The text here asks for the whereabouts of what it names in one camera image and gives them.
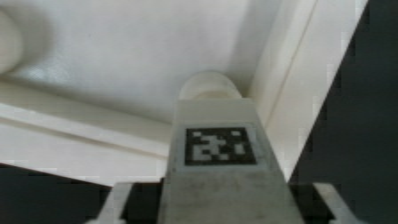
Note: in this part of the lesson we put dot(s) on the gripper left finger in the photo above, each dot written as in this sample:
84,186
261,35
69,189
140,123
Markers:
130,207

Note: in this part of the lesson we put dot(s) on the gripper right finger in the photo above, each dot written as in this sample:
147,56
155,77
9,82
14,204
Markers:
322,206

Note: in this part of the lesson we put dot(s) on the white table leg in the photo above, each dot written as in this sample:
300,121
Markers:
224,186

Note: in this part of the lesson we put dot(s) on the white square tabletop part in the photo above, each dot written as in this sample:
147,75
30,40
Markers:
96,58

